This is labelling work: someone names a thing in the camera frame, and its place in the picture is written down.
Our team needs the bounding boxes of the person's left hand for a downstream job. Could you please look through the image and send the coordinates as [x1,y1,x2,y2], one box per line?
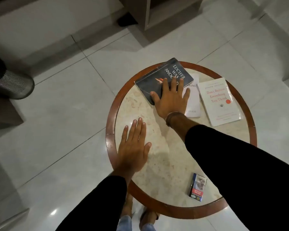
[113,117,152,178]

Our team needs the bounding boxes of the person's right hand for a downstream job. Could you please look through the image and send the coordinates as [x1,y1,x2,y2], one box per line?
[150,77,191,120]

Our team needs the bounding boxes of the person's right forearm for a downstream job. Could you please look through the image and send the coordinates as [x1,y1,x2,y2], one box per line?
[167,114,289,231]

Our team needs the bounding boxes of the person's left forearm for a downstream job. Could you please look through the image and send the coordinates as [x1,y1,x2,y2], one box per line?
[55,169,135,231]

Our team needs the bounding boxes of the thin white book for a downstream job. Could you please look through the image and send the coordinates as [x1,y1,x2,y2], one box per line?
[182,73,202,118]

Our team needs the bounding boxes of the dark blue paperback book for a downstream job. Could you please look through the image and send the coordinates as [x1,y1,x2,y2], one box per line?
[134,58,194,107]

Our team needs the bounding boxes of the round table with wooden rim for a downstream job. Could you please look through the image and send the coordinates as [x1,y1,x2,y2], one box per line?
[105,61,258,220]

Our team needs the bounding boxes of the white book with red title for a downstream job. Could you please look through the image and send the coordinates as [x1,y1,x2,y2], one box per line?
[197,77,241,127]

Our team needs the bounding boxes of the person's left foot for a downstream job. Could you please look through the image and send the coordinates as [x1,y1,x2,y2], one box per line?
[120,193,134,219]

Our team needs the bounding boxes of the person's foot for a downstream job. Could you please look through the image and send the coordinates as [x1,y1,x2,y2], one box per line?
[139,206,160,230]
[120,193,134,219]

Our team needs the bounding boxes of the cigarette pack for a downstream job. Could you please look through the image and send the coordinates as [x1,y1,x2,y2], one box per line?
[189,173,208,202]

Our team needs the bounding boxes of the person's right foot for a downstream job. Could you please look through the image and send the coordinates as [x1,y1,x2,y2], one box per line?
[139,206,160,230]

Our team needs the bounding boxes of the wooden cabinet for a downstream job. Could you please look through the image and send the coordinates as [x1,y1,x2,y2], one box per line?
[118,0,205,31]

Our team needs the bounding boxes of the light blue jeans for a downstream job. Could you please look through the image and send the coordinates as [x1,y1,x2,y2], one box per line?
[116,215,157,231]

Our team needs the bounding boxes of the metal mesh waste bin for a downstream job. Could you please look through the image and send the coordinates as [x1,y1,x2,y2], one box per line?
[0,53,35,100]

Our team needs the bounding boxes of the brown wrist bracelet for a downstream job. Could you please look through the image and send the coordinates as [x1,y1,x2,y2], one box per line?
[165,112,187,128]

